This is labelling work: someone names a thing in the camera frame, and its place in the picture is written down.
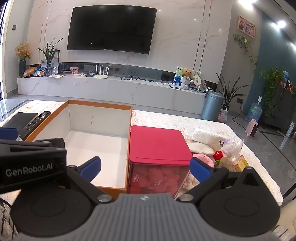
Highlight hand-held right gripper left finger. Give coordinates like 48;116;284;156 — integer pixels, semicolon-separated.
67;156;116;205

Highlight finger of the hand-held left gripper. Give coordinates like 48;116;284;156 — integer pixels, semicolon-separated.
0;128;65;151

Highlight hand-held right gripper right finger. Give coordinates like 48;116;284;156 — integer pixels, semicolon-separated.
177;158;260;205

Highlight orange cardboard box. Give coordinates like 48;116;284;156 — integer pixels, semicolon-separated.
24;100;133;194

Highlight red crochet flower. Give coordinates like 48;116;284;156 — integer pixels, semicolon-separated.
213;151;224;166

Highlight clear plastic bag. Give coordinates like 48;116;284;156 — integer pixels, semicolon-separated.
220;138;244;163

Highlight white oval pad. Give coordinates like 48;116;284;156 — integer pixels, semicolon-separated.
185;141;214;156

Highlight black remote control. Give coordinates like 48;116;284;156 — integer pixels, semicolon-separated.
18;111;51;139

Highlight clear container with red lid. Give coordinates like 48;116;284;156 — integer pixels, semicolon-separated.
128;125;193;200

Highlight woven handbag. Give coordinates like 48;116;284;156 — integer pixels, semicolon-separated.
218;104;229;123

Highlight white lace tablecloth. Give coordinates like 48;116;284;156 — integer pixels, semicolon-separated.
132;110;284;206

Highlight grey blue trash can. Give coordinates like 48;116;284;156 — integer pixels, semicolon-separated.
200;91;225;121

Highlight golden oval ornament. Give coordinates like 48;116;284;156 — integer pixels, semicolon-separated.
23;67;38;78

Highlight pink space heater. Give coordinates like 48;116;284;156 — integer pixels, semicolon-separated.
245;119;260;138

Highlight dark vase with dried flowers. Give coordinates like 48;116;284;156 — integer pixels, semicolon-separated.
15;42;32;78

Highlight snack packet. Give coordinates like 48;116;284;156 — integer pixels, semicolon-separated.
33;65;47;77

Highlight white marble television console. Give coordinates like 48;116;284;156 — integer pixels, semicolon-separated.
17;74;208;115

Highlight green plant in glass vase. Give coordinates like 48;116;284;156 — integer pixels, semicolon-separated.
38;38;64;76

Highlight long-leaf potted plant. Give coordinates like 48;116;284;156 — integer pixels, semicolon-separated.
216;73;246;112

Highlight blue water jug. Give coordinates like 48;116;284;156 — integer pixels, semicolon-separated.
247;95;263;122

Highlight framed photo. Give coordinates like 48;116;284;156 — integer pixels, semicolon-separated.
41;50;60;75

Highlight white router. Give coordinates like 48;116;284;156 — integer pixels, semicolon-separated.
93;64;110;79

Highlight brown teddy bear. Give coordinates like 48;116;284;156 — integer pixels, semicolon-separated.
181;69;194;90

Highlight white wrapped roll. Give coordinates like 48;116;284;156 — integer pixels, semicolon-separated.
279;122;296;150

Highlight green photo board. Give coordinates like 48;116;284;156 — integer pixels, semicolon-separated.
173;66;202;88

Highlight dark cabinet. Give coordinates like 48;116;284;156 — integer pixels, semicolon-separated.
266;85;296;134

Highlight leafy green potted plant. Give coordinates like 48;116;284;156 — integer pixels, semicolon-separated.
259;68;285;118

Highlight hanging vine plant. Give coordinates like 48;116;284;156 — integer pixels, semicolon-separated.
233;34;258;73

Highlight black cables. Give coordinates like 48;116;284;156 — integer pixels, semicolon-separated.
115;71;158;82

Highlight black wall television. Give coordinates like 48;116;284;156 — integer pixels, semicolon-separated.
67;5;158;55

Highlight framed wall picture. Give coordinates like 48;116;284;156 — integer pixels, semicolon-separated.
237;15;256;39

